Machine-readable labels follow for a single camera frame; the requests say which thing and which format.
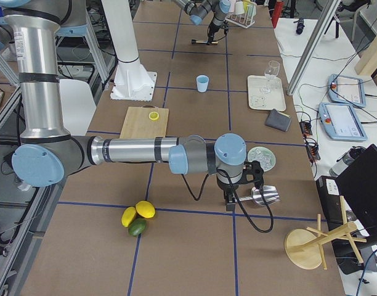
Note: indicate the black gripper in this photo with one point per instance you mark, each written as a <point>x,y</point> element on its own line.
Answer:
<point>226,188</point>
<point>214,28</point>

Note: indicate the steel muddler black tip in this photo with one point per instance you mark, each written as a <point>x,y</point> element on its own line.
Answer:
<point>204,42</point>

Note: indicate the yellow lemon half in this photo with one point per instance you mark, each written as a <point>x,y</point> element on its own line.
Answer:
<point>154,116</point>

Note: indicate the light blue plastic cup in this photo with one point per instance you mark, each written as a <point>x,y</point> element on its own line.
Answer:
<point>202,83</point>

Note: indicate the whole yellow lemon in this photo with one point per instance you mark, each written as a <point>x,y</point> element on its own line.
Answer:
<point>145,209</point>

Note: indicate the steel ice scoop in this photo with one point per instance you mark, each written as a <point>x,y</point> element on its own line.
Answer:
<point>268,196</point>

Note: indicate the green bowl of ice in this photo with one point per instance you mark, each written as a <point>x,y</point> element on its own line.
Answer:
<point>264,156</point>

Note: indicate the clear wine glass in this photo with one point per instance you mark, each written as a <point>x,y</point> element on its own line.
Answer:
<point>270,73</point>

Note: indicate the cream bear serving tray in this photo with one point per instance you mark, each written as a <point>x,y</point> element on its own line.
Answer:
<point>264,94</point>

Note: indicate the wooden mug tree stand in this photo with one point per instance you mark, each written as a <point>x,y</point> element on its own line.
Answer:
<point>304,247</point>

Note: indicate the green lime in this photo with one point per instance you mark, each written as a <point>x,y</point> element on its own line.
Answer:
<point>137,227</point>

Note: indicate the grey folded cloth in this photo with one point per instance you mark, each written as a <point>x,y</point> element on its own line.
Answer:
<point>278,120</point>

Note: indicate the bamboo cutting board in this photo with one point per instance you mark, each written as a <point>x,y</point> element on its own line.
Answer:
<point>137,125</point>

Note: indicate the black monitor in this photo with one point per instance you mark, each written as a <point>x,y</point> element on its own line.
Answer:
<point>358,184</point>

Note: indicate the blue teach pendant near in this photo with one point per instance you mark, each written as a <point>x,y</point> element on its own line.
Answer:
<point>341,122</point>

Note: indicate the blue teach pendant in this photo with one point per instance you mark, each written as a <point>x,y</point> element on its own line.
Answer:
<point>341,122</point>
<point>346,90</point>

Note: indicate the blue teach pendant far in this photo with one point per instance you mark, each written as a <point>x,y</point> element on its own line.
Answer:
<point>346,90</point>

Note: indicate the white wire cup rack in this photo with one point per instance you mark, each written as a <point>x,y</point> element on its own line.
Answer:
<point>242,13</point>

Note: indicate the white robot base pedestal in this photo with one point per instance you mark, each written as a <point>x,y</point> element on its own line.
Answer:
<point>131,82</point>

